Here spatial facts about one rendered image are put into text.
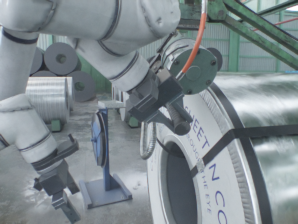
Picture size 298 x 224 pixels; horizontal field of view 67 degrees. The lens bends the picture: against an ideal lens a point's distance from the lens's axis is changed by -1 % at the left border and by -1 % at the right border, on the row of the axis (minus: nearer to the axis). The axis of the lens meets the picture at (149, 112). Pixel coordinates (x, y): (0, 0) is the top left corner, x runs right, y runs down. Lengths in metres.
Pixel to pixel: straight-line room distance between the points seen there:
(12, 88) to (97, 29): 0.76
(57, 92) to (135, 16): 5.49
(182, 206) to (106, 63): 1.15
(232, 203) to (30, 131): 0.58
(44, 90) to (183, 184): 4.81
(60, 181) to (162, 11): 0.48
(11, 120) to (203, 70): 0.51
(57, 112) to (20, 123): 5.23
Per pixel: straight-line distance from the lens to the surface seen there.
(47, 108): 5.81
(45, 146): 0.63
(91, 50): 0.43
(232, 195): 0.73
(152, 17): 0.33
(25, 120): 0.61
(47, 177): 0.63
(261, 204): 0.68
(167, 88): 0.51
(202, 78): 0.69
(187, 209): 1.46
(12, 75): 0.99
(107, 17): 0.31
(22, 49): 0.91
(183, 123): 0.56
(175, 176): 1.45
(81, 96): 12.00
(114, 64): 0.45
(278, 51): 2.00
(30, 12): 0.27
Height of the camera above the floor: 1.33
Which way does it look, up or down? 9 degrees down
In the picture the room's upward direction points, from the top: straight up
